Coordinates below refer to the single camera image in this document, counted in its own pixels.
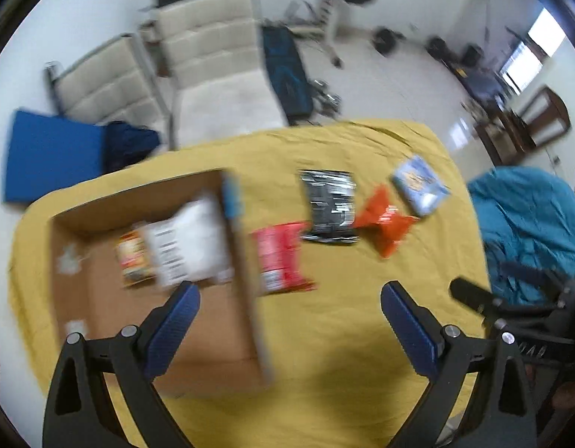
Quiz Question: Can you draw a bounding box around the bright window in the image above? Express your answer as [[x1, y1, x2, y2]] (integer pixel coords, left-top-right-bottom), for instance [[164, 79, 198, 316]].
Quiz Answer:
[[499, 6, 566, 95]]

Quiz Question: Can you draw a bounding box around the black snack packet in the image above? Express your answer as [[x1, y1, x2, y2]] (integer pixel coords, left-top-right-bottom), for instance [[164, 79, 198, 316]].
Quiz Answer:
[[299, 169, 361, 246]]

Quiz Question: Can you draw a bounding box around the blue and black bag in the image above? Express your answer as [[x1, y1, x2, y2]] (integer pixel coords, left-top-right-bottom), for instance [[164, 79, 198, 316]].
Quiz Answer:
[[261, 25, 314, 121]]

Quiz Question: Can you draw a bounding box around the brown cardboard box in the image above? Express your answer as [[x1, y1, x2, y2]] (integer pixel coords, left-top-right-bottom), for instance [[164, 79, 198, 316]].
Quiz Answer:
[[49, 168, 275, 396]]

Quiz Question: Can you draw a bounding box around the light blue snack packet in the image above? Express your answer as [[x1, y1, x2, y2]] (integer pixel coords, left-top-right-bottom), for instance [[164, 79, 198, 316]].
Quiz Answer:
[[390, 154, 451, 218]]

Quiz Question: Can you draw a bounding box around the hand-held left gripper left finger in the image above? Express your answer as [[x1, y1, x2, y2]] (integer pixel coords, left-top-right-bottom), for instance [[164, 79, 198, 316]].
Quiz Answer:
[[42, 281, 202, 448]]

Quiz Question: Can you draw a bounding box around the blue foam mat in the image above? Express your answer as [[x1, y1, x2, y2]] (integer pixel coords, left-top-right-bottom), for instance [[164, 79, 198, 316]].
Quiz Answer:
[[1, 108, 107, 206]]

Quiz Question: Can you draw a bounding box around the orange yellow snack packet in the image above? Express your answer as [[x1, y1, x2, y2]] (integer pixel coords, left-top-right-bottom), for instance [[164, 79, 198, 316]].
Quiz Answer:
[[115, 228, 156, 289]]

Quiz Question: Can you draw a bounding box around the large beige padded chair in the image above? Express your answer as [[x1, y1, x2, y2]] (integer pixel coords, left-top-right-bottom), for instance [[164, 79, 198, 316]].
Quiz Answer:
[[138, 0, 291, 151]]

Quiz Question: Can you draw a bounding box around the dark blue cloth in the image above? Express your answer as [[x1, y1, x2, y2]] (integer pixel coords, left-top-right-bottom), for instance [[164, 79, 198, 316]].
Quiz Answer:
[[103, 120, 162, 174]]

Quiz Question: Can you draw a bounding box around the small beige padded chair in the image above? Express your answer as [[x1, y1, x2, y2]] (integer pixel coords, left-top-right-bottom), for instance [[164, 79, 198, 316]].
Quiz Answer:
[[44, 32, 171, 128]]

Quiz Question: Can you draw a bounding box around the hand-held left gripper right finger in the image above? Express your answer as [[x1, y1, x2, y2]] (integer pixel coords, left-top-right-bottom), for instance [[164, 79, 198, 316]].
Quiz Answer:
[[380, 280, 538, 448]]

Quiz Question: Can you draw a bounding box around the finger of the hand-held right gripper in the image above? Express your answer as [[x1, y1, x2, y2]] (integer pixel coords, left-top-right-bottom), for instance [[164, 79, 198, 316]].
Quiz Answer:
[[449, 277, 501, 314]]

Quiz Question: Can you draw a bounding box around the black weight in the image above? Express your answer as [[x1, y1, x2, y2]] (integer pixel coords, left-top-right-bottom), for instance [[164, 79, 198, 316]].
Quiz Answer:
[[459, 44, 485, 67], [426, 36, 452, 60], [373, 27, 401, 55]]

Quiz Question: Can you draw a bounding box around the dark wooden chair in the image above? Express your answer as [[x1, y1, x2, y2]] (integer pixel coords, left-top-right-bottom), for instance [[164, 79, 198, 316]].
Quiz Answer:
[[474, 86, 571, 165]]

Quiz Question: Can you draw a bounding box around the red snack packet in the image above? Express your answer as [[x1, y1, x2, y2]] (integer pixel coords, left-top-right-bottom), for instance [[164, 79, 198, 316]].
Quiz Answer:
[[250, 221, 317, 296]]

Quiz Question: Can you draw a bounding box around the yellow tablecloth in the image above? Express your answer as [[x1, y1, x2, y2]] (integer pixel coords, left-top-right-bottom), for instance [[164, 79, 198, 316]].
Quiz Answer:
[[7, 120, 494, 448]]

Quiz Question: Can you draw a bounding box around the white snack packet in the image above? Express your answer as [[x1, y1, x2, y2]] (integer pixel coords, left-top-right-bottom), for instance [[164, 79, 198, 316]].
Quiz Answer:
[[144, 196, 235, 289]]

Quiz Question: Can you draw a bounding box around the teal cloth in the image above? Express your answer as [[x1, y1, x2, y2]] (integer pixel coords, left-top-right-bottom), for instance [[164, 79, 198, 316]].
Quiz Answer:
[[466, 165, 575, 309]]

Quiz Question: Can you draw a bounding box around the white exercise machine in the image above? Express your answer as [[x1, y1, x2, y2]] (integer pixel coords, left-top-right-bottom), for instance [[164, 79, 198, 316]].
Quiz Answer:
[[287, 0, 387, 69]]

